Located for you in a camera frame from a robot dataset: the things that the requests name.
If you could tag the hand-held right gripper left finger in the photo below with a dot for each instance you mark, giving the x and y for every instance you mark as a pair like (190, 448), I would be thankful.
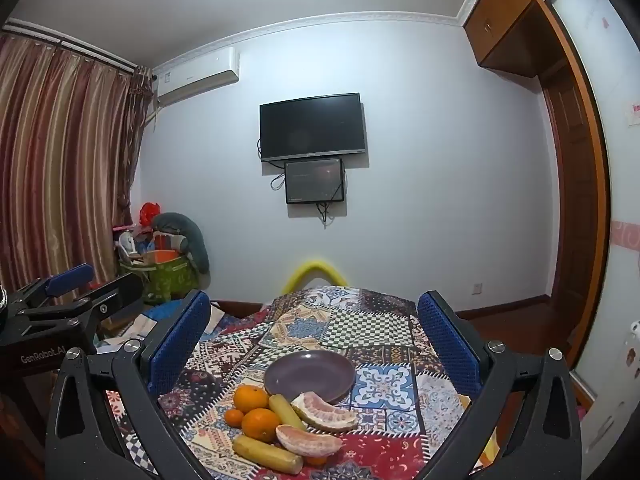
(180, 340)

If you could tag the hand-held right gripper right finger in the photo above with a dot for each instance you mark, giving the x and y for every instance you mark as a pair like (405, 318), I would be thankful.
(445, 340)

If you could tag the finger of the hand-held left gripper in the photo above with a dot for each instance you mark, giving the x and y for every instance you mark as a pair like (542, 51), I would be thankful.
(70, 278)
(117, 294)

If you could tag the large orange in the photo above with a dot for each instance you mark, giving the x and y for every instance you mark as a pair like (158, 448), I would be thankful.
(251, 398)
(261, 425)

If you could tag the purple plate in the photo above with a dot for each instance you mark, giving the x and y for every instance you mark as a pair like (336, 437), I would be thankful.
(310, 372)

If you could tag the peeled pomelo segment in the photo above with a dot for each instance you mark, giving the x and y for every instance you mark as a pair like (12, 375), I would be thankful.
(322, 412)
(307, 442)

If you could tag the blue patchwork quilt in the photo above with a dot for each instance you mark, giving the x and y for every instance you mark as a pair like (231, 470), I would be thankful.
(150, 317)

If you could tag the green storage bag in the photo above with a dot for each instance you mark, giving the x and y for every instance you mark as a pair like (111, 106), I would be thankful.
(172, 277)

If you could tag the patchwork tablecloth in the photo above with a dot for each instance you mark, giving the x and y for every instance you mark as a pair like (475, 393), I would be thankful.
(370, 330)

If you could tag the red plastic bag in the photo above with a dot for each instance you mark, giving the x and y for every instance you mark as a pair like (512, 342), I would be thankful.
(150, 213)

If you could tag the grey pillow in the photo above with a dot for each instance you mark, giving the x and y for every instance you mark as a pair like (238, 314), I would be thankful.
(192, 237)

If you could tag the small orange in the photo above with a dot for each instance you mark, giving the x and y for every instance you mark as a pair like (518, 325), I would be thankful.
(233, 417)
(316, 459)

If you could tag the striped brown curtain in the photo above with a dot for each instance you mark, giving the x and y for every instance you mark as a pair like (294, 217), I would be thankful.
(65, 160)

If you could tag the pink cloth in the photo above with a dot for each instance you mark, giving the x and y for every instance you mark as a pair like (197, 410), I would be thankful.
(580, 413)

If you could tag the white air conditioner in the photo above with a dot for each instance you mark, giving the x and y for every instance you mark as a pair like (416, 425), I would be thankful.
(197, 77)

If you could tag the white frosted sliding door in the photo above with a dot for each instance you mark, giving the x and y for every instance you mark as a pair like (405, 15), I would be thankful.
(620, 160)

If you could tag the wooden overhead cabinet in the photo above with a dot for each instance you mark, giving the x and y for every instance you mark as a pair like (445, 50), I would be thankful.
(505, 25)

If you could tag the white wall outlet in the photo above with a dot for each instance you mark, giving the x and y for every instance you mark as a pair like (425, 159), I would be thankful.
(477, 288)

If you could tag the small black wall monitor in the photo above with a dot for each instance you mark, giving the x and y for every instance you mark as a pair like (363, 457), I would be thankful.
(314, 181)

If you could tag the white curtain rail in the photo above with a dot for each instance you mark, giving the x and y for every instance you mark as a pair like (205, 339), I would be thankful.
(70, 42)

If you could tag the black wall television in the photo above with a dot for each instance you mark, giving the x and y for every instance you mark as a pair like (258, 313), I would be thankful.
(310, 127)

